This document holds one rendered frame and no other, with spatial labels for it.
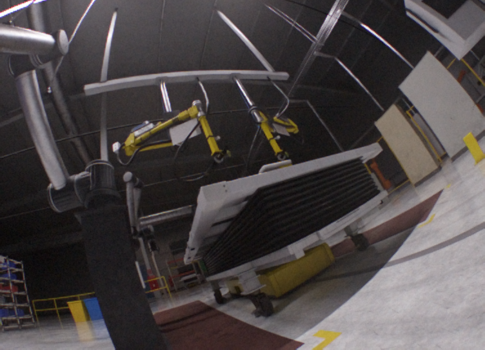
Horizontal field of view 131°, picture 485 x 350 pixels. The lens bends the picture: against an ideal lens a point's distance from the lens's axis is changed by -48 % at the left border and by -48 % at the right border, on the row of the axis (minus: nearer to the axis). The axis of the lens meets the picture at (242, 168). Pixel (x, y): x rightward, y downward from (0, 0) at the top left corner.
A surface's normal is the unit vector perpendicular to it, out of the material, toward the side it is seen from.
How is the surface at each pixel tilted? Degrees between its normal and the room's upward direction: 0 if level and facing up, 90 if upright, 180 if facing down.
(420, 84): 90
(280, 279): 90
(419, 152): 90
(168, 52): 176
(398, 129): 90
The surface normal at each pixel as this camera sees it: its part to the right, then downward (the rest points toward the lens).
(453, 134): -0.88, 0.20
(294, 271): 0.29, -0.52
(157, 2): 0.32, 0.84
